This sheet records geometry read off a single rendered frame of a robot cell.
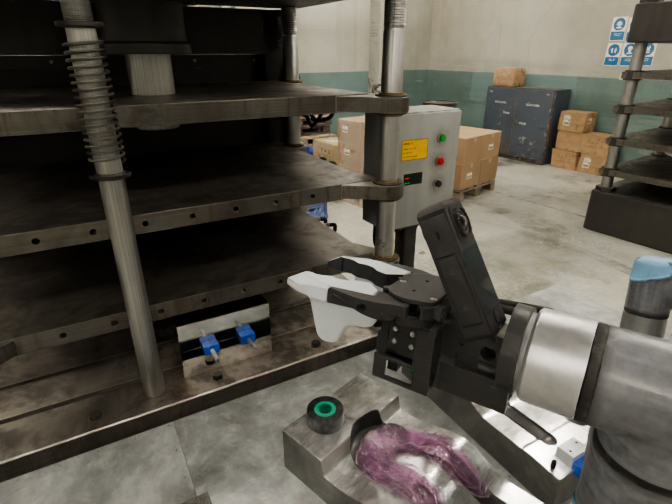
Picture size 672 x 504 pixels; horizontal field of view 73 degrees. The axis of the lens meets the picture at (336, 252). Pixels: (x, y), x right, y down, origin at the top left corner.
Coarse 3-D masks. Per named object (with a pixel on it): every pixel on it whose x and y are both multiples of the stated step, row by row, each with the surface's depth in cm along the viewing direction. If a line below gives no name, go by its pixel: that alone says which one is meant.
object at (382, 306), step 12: (336, 288) 39; (336, 300) 39; (348, 300) 38; (360, 300) 37; (372, 300) 37; (384, 300) 37; (396, 300) 37; (360, 312) 37; (372, 312) 37; (384, 312) 37; (396, 312) 37; (408, 312) 37
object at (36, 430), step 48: (288, 288) 181; (96, 336) 151; (288, 336) 151; (0, 384) 129; (48, 384) 129; (96, 384) 129; (192, 384) 129; (240, 384) 131; (0, 432) 113; (48, 432) 113; (96, 432) 114; (0, 480) 106
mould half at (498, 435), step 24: (456, 408) 112; (480, 408) 106; (528, 408) 107; (480, 432) 106; (504, 432) 100; (552, 432) 99; (576, 432) 99; (504, 456) 101; (528, 456) 94; (552, 456) 93; (528, 480) 96; (552, 480) 90; (576, 480) 93
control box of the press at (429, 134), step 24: (408, 120) 147; (432, 120) 151; (456, 120) 157; (408, 144) 150; (432, 144) 155; (456, 144) 160; (408, 168) 154; (432, 168) 159; (408, 192) 157; (432, 192) 163; (408, 216) 161; (408, 240) 172; (408, 264) 177
